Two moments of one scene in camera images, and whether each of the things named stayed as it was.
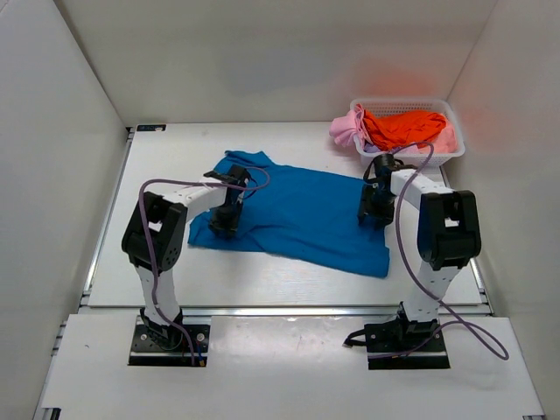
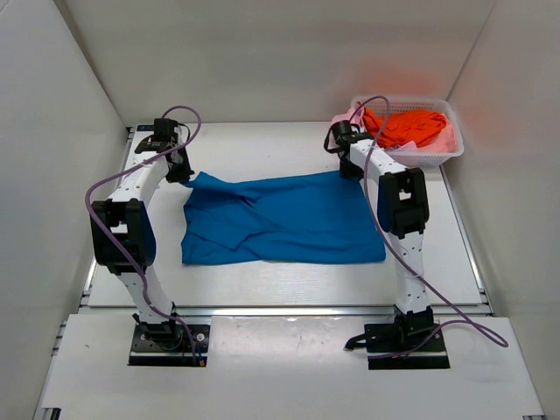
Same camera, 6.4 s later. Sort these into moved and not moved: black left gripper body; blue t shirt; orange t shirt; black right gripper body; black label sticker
Moved: black left gripper body; black right gripper body; blue t shirt
Not moved: orange t shirt; black label sticker
